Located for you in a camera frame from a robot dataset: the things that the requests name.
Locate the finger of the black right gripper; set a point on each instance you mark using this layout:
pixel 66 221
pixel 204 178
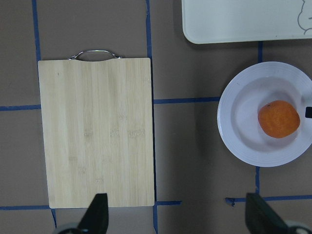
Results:
pixel 308 112

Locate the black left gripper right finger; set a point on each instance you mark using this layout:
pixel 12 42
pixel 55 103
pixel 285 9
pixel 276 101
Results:
pixel 260 218

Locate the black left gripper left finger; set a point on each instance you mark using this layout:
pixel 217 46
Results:
pixel 96 218

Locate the orange fruit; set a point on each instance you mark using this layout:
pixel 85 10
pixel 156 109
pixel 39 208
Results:
pixel 278 119

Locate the cream bear tray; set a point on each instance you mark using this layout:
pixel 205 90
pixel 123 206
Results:
pixel 223 21

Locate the white round plate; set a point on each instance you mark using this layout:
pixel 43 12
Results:
pixel 246 94

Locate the wooden cutting board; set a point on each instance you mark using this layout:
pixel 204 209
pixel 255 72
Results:
pixel 97 121

